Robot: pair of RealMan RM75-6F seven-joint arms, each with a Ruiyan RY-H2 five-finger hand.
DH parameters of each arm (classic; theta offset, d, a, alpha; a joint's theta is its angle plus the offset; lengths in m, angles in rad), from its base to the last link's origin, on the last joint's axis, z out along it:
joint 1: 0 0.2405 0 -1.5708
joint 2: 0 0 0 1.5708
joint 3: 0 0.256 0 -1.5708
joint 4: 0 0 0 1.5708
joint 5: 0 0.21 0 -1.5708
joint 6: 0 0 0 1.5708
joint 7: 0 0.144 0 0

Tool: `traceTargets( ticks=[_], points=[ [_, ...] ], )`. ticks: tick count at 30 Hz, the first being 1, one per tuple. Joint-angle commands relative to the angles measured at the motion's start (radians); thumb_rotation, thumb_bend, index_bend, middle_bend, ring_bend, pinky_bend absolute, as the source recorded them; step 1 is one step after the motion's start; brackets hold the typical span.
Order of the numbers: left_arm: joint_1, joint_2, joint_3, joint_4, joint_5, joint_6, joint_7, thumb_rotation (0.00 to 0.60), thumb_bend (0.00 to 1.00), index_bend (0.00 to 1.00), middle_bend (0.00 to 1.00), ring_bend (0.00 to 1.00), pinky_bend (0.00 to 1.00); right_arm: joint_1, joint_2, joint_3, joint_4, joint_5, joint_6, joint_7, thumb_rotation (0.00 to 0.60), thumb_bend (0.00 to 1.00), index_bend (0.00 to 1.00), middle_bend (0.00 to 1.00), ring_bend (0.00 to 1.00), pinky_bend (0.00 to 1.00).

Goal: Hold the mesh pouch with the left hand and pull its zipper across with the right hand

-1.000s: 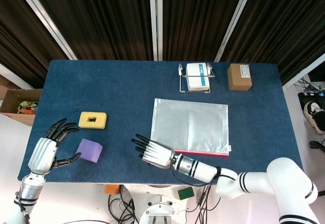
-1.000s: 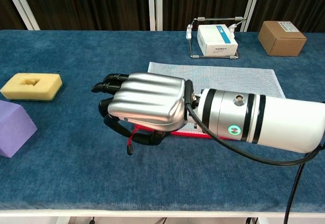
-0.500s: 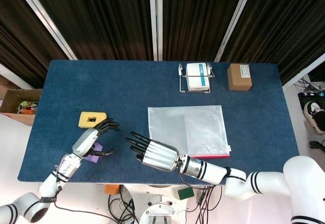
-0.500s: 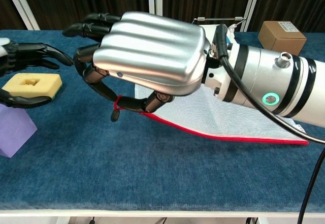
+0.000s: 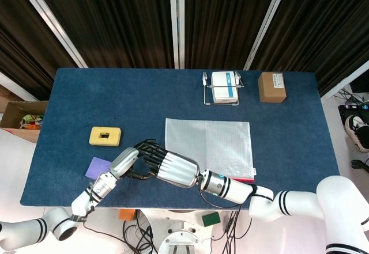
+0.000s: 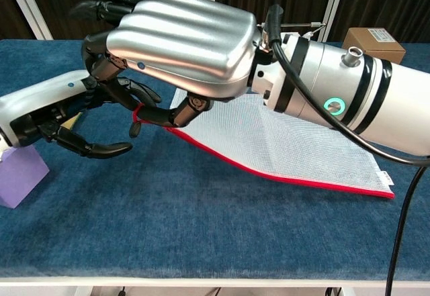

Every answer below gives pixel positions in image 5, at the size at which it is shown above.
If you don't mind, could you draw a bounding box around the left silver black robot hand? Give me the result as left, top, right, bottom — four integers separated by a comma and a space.
110, 139, 158, 179

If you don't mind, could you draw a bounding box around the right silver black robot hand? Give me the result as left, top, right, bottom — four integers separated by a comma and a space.
131, 144, 201, 189

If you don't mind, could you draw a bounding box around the silver mesh zipper pouch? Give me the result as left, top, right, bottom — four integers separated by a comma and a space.
164, 117, 257, 184

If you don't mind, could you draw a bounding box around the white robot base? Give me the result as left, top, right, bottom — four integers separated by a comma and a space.
138, 209, 221, 254

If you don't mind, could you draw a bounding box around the open cardboard box with clutter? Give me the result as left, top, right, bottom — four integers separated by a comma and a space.
0, 100, 49, 143

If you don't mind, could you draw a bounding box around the yellow sponge with hole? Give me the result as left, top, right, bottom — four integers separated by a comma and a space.
88, 126, 123, 147

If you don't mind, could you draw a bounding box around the purple foam cube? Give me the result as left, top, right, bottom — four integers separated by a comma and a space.
85, 157, 114, 180

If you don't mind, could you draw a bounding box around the orange block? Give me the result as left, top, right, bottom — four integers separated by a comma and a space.
119, 208, 137, 222

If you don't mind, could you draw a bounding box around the green block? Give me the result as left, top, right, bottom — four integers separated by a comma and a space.
201, 211, 221, 228

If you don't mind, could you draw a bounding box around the white box with blue stripe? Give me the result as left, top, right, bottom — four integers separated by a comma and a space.
210, 71, 240, 104

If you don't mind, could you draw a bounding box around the brown cardboard box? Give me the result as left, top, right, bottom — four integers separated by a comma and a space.
257, 72, 288, 104

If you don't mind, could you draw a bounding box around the dark brown curtain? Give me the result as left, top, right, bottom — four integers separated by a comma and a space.
0, 0, 369, 101

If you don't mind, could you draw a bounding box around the black floor object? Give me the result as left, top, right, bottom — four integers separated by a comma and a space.
351, 158, 369, 175

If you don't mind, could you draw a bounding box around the black and white shoe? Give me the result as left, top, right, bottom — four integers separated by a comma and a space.
345, 115, 369, 153

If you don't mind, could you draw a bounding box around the black device with lights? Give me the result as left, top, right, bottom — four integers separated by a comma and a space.
337, 103, 369, 122

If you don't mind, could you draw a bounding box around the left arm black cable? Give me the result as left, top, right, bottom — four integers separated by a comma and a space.
70, 182, 97, 223

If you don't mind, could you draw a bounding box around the black floor cable bundle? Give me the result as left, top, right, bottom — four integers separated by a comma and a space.
83, 219, 159, 254
212, 210, 254, 254

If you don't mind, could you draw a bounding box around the metal wire stand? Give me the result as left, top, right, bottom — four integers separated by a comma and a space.
202, 71, 244, 106

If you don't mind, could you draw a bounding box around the white frame post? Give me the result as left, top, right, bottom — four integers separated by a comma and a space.
13, 0, 89, 69
168, 0, 186, 70
243, 0, 292, 71

